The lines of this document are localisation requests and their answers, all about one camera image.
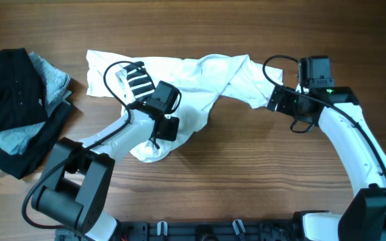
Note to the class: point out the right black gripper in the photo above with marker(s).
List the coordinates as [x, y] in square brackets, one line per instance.
[277, 100]

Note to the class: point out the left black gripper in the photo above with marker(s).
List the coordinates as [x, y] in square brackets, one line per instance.
[171, 131]

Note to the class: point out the white polo shirt black print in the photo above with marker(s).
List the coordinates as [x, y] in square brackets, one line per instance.
[200, 82]

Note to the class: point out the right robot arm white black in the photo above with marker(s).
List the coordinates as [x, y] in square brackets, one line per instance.
[337, 112]

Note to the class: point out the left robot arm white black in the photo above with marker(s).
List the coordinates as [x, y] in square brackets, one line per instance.
[74, 185]

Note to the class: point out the black folded garment bottom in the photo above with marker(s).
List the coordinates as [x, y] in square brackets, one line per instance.
[21, 165]

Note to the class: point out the light blue denim garment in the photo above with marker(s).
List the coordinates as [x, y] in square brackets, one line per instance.
[15, 141]

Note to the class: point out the black folded polo shirt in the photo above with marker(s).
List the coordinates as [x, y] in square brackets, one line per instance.
[22, 92]

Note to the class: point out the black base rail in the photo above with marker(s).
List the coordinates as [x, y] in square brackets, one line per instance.
[196, 231]

